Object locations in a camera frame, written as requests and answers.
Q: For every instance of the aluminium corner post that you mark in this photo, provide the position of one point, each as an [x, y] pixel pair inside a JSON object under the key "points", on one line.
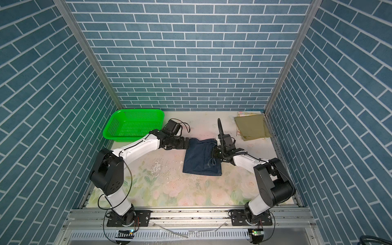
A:
{"points": [[310, 15], [66, 13]]}

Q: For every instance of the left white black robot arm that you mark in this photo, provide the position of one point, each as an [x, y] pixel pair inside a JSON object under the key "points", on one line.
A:
{"points": [[107, 174]]}

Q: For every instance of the olive khaki skirt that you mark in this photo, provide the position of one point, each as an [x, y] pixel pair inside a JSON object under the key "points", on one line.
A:
{"points": [[252, 127]]}

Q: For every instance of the floral pastel skirt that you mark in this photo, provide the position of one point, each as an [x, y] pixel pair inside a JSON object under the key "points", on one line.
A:
{"points": [[246, 113]]}

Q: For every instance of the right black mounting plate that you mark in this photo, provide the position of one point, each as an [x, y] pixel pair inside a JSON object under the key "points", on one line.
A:
{"points": [[244, 217]]}

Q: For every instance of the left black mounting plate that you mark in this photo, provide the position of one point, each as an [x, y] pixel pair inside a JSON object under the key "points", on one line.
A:
{"points": [[144, 218]]}

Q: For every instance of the left aluminium corner post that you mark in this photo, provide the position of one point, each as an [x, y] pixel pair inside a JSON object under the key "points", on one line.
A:
{"points": [[66, 13]]}

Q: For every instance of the black mounting plate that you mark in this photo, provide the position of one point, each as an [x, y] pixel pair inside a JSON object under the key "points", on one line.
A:
{"points": [[244, 217], [144, 218]]}

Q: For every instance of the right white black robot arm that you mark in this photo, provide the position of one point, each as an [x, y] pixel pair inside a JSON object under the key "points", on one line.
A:
{"points": [[273, 182]]}

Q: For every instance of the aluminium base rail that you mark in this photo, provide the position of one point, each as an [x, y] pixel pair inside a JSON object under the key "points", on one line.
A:
{"points": [[286, 216]]}

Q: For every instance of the right aluminium corner post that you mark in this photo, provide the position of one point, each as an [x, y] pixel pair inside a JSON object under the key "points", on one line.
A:
{"points": [[310, 15]]}

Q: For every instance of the dark navy skirt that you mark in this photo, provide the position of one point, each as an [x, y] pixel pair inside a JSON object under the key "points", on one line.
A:
{"points": [[199, 160]]}

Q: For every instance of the green plastic basket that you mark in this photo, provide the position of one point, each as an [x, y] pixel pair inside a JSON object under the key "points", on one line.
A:
{"points": [[130, 125]]}

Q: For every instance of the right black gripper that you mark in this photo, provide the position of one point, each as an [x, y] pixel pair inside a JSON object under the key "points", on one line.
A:
{"points": [[215, 148]]}

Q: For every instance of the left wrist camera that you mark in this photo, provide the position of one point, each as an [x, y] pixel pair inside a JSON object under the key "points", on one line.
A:
{"points": [[172, 128]]}

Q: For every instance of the white slotted cable duct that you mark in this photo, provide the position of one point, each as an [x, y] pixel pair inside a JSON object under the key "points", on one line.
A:
{"points": [[160, 235]]}

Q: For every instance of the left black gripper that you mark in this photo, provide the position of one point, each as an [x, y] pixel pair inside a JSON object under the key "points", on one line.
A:
{"points": [[181, 144]]}

